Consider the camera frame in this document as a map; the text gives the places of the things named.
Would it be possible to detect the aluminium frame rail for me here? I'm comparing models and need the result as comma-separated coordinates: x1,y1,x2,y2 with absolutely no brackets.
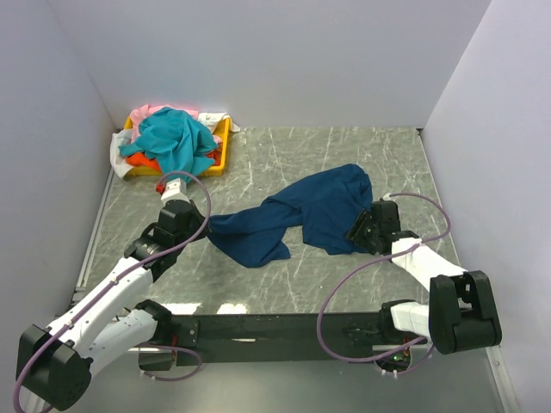
23,171,522,413

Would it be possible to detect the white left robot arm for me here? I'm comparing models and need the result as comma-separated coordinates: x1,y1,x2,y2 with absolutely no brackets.
13,198,210,412

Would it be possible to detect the teal t-shirt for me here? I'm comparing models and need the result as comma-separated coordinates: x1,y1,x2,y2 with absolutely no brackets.
119,107,219,176

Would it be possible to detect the dark blue t-shirt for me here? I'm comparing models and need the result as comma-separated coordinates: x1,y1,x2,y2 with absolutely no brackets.
207,163,373,268

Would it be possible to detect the orange t-shirt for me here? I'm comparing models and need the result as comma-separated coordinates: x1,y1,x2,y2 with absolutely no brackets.
126,150,221,172

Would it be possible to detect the white t-shirt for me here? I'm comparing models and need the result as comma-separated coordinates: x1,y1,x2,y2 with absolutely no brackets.
109,112,241,178

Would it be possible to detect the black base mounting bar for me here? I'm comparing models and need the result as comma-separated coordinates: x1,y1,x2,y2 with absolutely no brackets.
153,311,417,363

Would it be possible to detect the yellow plastic bin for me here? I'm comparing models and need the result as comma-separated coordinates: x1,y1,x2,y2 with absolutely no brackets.
124,118,232,176

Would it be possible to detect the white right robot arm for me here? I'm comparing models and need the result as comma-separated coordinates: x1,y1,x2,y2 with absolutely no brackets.
346,198,503,354

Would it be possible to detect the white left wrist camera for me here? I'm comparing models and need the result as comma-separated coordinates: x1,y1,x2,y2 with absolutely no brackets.
156,178,189,205

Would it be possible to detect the pink t-shirt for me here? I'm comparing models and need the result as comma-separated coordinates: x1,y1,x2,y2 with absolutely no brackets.
126,104,199,142

